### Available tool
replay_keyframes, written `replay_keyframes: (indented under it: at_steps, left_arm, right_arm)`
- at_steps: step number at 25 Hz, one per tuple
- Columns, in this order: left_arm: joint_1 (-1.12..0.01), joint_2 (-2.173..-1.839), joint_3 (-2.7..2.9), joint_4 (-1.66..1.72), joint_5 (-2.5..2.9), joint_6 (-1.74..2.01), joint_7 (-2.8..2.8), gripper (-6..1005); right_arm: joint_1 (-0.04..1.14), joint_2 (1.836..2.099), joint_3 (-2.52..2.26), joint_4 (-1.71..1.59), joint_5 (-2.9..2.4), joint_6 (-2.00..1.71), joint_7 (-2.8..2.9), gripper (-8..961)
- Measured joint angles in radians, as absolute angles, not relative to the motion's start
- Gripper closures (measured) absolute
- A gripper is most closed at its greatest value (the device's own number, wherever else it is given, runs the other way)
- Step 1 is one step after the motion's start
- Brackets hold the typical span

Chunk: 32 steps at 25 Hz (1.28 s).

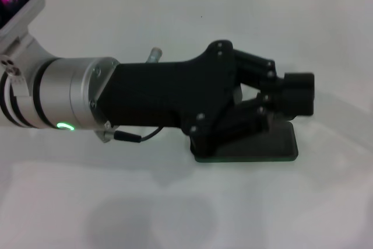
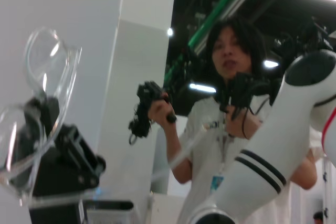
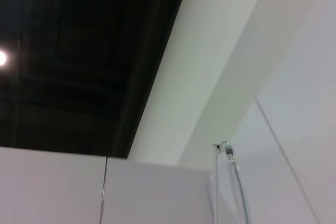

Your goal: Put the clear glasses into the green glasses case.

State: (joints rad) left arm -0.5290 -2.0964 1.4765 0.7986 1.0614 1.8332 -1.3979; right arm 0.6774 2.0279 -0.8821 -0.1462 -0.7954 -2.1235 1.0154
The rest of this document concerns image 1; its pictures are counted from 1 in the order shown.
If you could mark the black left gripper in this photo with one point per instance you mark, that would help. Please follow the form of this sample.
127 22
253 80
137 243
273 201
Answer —
163 91

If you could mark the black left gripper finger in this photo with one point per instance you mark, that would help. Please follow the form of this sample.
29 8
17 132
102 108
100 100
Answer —
256 65
297 103

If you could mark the green glasses case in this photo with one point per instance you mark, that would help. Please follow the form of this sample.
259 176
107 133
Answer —
279 147

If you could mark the left gripper silver plug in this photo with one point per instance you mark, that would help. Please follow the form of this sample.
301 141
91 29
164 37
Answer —
154 55

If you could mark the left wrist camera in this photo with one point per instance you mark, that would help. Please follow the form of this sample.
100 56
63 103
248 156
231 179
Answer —
23 4

